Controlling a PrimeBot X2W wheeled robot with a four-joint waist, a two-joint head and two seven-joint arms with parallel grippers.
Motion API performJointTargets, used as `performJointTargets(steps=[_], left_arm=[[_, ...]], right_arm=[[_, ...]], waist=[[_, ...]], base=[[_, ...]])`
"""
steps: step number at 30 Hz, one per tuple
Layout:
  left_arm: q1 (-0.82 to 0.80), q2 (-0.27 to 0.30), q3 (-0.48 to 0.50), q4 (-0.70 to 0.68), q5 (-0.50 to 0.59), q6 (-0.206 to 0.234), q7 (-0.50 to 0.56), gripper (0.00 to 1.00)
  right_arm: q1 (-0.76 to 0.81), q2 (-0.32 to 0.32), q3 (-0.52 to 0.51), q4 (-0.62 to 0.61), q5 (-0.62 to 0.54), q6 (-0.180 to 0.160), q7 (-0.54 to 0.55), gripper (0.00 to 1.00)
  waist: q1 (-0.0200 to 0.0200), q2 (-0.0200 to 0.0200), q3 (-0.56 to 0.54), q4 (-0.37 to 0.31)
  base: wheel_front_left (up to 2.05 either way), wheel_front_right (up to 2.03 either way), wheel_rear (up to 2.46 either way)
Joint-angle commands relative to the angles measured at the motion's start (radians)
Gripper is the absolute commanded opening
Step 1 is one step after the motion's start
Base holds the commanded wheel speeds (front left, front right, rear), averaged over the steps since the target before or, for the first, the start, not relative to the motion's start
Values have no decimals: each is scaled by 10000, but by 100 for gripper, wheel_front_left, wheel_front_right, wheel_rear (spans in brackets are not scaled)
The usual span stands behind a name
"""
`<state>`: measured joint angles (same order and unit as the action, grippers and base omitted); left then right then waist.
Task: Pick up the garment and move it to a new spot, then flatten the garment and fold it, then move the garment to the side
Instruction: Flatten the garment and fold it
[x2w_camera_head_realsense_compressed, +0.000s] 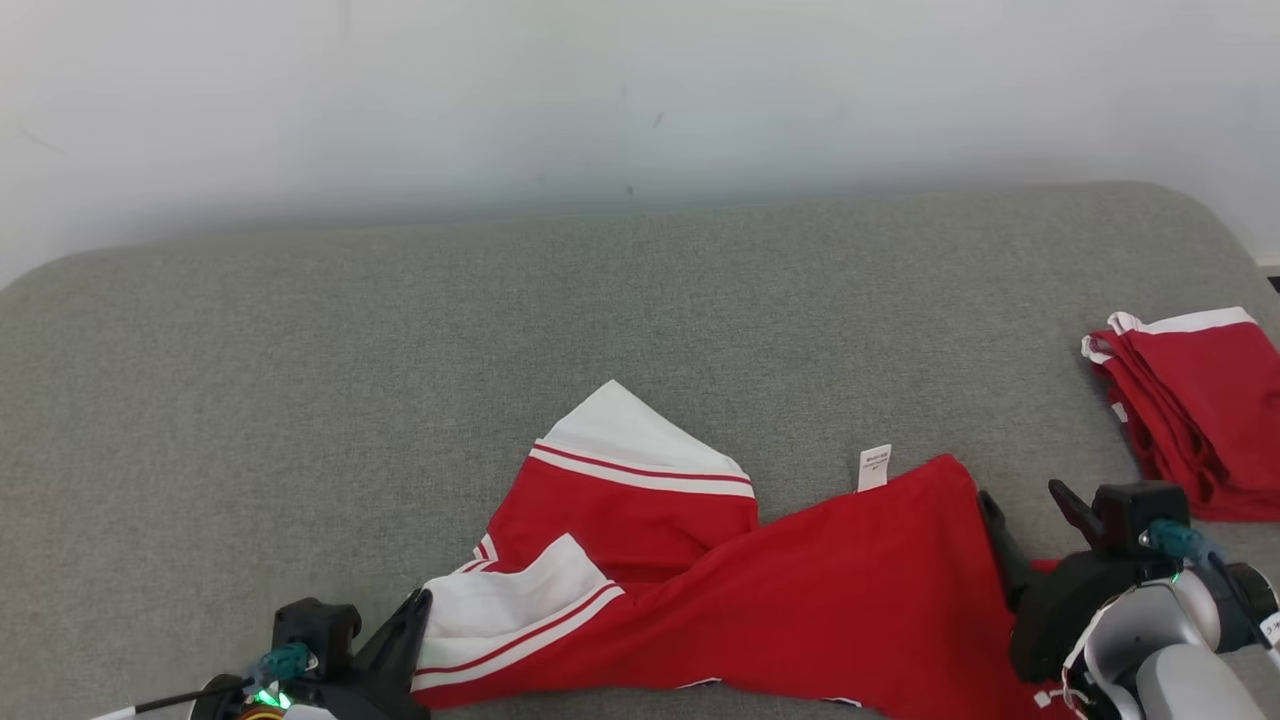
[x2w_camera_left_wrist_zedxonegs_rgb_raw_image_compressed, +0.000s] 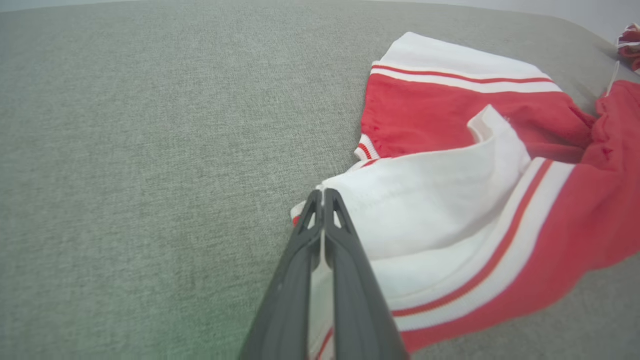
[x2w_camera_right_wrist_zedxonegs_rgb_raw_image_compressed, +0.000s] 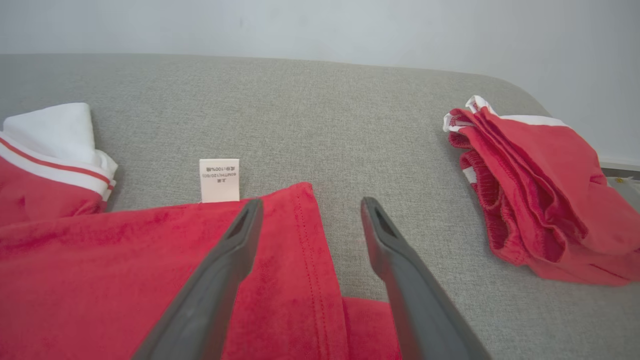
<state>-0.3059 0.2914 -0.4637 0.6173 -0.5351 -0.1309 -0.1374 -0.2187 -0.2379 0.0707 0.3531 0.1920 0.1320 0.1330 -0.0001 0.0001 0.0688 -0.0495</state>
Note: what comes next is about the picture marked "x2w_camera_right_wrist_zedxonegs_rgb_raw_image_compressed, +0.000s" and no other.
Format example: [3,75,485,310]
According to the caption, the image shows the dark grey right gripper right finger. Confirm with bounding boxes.
[360,196,493,360]

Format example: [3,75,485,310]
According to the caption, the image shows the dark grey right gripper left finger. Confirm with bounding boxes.
[131,198,264,360]

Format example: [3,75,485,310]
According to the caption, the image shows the red Bulls jersey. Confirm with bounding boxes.
[0,102,403,360]

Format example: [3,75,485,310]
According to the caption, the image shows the red shorts with white stripe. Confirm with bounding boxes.
[442,95,640,287]

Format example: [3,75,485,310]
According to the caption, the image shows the grey fabric sofa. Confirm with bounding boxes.
[0,53,640,360]

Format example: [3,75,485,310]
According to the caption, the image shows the white wall baseboard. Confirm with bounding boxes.
[599,157,640,173]

